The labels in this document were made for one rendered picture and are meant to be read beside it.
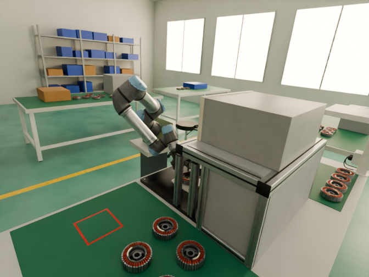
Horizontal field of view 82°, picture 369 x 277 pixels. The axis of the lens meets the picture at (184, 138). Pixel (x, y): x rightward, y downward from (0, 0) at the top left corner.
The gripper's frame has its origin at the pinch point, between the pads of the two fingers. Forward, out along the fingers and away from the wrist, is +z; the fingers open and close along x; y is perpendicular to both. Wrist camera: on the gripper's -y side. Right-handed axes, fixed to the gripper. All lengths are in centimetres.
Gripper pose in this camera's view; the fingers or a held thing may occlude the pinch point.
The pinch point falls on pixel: (189, 179)
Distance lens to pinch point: 129.6
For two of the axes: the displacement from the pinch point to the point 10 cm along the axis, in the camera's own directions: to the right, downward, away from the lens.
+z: 3.7, 9.2, -1.0
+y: -6.0, 3.2, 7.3
